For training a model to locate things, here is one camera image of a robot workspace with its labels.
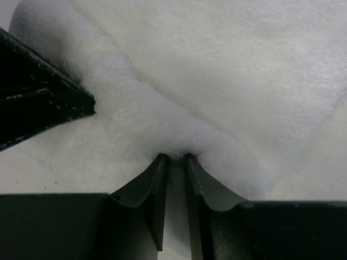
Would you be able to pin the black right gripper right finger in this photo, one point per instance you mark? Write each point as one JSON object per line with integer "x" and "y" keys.
{"x": 214, "y": 220}

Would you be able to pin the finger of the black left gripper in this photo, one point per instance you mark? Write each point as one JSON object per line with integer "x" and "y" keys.
{"x": 35, "y": 95}

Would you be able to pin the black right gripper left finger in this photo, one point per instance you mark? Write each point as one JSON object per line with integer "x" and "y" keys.
{"x": 137, "y": 210}

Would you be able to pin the white towel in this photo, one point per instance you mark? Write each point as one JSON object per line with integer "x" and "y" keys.
{"x": 255, "y": 89}

